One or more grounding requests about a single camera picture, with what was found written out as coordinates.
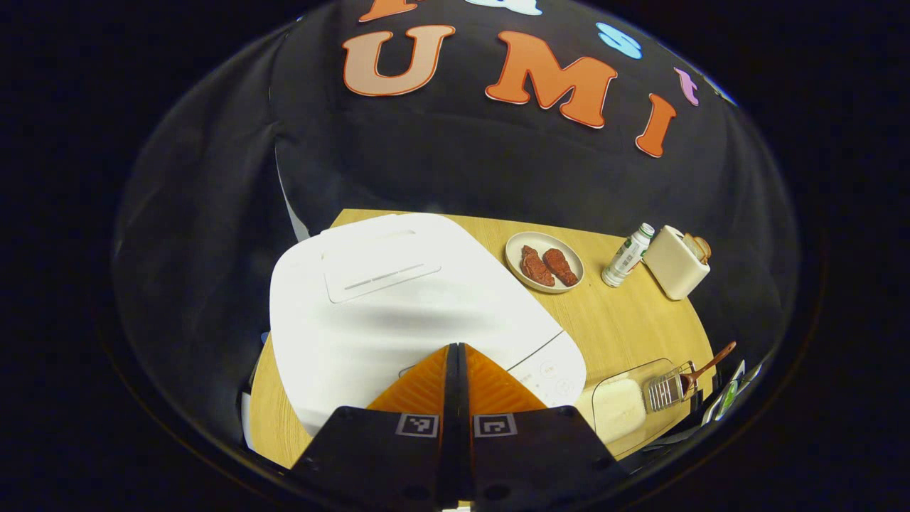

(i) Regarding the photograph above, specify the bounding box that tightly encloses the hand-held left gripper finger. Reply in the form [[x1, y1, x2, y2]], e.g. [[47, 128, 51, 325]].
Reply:
[[288, 343, 461, 509], [459, 343, 630, 509]]

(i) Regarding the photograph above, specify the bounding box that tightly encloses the white rice cooker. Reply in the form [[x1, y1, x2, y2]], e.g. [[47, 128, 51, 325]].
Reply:
[[269, 212, 588, 436]]

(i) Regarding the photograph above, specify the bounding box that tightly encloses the white rice heap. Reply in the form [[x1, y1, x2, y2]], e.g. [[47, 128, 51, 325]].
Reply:
[[594, 379, 647, 443]]

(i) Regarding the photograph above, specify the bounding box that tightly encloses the metal wire chopstick holder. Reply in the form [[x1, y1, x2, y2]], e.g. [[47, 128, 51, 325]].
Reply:
[[646, 361, 699, 413]]

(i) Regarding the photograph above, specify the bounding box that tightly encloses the brown wooden spoon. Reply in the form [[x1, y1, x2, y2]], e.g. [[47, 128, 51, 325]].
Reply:
[[679, 341, 737, 396]]

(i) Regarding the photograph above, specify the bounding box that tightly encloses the clear plastic container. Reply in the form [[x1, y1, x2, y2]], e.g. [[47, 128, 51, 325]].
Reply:
[[591, 358, 694, 456]]

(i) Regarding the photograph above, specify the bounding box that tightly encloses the red meat piece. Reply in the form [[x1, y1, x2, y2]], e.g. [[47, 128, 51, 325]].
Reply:
[[542, 247, 579, 287], [520, 245, 555, 288]]

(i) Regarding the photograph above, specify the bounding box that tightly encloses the beige round plate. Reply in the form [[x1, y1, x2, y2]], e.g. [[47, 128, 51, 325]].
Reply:
[[505, 231, 585, 294]]

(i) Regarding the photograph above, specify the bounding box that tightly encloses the white milk bottle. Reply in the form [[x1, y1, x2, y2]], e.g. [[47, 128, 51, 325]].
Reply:
[[601, 223, 655, 288]]

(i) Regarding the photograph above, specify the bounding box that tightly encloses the black backdrop cloth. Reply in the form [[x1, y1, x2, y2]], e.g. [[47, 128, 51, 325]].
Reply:
[[114, 0, 801, 456]]

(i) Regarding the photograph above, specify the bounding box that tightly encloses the white green packet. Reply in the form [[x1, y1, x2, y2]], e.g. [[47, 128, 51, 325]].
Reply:
[[704, 359, 765, 427]]

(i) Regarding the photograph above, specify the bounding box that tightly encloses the white toaster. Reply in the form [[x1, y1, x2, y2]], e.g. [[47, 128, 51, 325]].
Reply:
[[643, 225, 712, 301]]

